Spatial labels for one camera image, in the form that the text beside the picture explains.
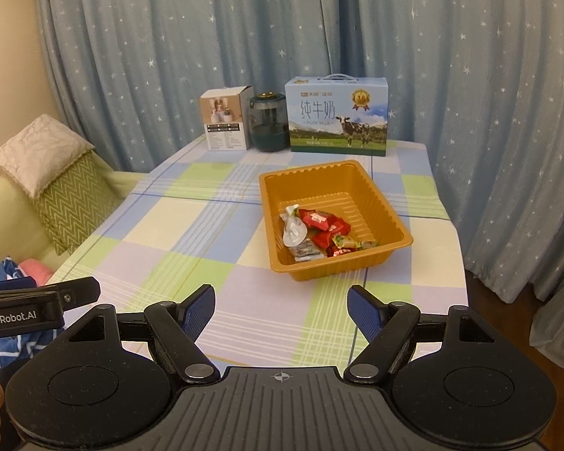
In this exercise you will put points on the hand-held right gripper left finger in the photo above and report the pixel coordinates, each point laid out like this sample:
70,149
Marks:
199,312

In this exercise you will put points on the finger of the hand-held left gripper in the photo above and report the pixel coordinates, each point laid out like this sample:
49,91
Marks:
14,285
80,291

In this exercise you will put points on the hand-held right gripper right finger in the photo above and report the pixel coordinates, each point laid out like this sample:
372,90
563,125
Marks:
364,312

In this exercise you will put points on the pile of snacks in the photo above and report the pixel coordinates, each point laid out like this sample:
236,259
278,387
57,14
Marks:
319,230

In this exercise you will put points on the orange plastic tray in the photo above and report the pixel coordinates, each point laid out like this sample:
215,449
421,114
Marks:
310,188

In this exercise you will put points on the blue patterned cloth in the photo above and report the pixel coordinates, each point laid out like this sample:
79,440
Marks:
9,270

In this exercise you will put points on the pink cloth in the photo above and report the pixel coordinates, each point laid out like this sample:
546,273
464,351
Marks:
35,268

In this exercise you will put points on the light green sofa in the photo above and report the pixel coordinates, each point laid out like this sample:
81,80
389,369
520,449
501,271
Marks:
4,225

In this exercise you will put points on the checked tablecloth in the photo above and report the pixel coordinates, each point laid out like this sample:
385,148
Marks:
192,244

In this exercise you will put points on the green chevron pillow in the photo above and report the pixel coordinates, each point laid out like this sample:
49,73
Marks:
70,202

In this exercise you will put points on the beige crinkled pillow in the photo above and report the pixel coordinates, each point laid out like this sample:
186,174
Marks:
33,150

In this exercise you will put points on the small white product box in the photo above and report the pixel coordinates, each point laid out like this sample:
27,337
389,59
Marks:
225,122

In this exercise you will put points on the grey-blue fabric cover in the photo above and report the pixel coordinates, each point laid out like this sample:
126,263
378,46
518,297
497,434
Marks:
559,319

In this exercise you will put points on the dark green glass jar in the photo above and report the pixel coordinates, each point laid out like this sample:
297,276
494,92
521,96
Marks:
268,127

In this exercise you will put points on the blue star curtain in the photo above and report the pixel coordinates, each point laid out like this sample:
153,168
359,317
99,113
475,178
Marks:
474,103
145,47

